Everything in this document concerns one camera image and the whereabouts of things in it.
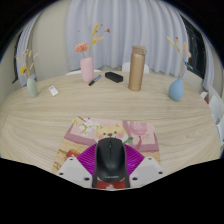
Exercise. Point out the wide white curtain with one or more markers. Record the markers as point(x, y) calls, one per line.
point(133, 23)

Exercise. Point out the dark window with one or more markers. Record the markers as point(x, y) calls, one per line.
point(16, 63)
point(196, 50)

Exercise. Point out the narrow white curtain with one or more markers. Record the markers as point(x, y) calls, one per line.
point(208, 66)
point(28, 40)

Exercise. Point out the dark marker pen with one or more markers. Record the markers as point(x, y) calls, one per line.
point(95, 80)

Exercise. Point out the blue vase with dried flowers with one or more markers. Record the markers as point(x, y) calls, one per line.
point(176, 90)

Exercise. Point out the cartoon dog print mouse pad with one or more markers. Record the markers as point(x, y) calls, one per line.
point(83, 131)

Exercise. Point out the white and blue chairs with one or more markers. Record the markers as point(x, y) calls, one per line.
point(216, 106)

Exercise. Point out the pink vase with dried flowers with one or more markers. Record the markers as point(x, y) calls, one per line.
point(87, 70)

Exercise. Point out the green vase with dried flowers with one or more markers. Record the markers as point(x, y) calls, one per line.
point(32, 88)

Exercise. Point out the black computer mouse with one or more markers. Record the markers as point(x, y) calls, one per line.
point(110, 161)

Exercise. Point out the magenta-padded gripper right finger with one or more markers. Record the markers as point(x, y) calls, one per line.
point(149, 168)

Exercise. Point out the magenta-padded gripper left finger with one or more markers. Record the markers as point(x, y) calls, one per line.
point(71, 169)

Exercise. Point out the black case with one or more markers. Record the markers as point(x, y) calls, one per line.
point(114, 77)

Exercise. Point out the gold drink bottle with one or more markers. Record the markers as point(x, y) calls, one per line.
point(137, 70)

